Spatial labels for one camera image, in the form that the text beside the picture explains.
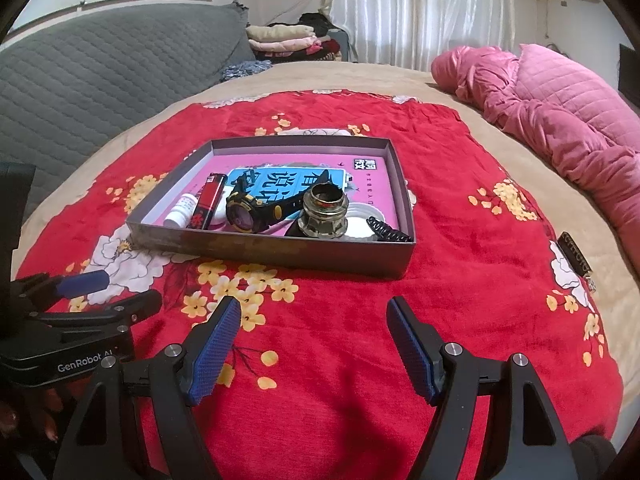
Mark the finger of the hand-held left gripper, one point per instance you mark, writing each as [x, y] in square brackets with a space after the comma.
[82, 282]
[135, 305]

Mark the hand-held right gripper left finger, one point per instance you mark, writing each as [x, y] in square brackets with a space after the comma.
[217, 350]

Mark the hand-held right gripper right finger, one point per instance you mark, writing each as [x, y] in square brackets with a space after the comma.
[407, 347]

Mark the small white pill bottle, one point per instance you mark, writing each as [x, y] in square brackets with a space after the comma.
[182, 210]

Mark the grey cardboard box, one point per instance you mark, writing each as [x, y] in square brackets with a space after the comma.
[280, 257]

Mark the black comb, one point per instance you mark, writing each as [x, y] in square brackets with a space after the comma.
[387, 232]

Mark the red cigarette pack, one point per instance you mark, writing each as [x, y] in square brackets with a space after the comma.
[207, 202]

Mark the white bottle cap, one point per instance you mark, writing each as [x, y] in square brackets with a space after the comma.
[360, 227]

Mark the black yellow wristwatch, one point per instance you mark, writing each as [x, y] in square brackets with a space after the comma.
[245, 215]

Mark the person's left hand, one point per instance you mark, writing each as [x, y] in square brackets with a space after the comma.
[35, 410]

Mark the red floral blanket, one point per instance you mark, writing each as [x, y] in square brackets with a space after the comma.
[325, 320]

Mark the pink book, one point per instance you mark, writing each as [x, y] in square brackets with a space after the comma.
[360, 180]

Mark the grey quilted headboard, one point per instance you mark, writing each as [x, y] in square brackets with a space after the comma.
[100, 85]

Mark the blue knitted cloth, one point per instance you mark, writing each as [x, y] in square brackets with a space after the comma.
[245, 69]

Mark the pink padded jacket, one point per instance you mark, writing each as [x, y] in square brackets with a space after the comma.
[550, 125]

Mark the pile of folded clothes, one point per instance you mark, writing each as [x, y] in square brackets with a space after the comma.
[285, 35]

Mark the white curtain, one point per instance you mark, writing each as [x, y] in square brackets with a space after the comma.
[425, 10]

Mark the black television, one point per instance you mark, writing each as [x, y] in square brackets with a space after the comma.
[630, 72]

